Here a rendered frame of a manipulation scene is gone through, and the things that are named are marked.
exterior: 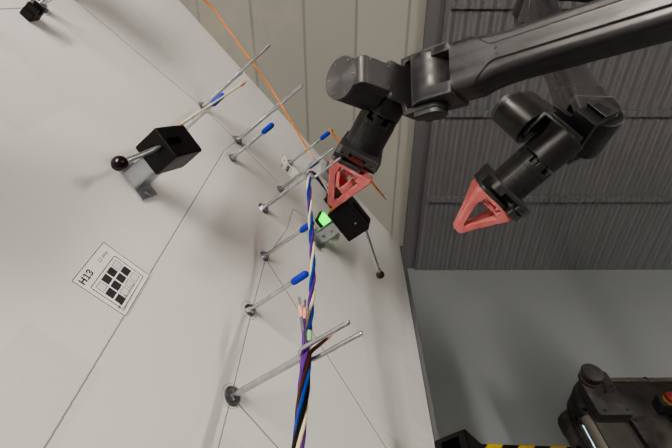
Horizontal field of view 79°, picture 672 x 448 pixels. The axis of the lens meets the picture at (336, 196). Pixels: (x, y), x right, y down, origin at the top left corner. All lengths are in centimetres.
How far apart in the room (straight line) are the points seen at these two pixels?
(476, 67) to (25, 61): 47
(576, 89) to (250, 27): 145
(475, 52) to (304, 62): 143
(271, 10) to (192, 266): 154
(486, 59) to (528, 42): 5
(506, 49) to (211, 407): 46
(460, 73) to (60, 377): 47
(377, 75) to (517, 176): 24
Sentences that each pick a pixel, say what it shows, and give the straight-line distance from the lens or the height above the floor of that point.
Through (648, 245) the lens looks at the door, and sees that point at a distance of 283.
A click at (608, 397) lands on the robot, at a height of 28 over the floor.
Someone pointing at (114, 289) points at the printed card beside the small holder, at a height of 127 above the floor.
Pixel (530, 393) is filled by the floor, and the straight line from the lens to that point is 199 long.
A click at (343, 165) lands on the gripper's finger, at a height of 125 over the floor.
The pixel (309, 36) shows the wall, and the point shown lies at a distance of 188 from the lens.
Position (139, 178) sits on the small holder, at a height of 131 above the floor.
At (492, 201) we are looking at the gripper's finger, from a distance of 63.
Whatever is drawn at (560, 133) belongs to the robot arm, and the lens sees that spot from 63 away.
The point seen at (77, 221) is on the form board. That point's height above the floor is 131.
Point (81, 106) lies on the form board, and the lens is 50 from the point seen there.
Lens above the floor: 149
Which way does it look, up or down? 29 degrees down
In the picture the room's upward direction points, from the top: straight up
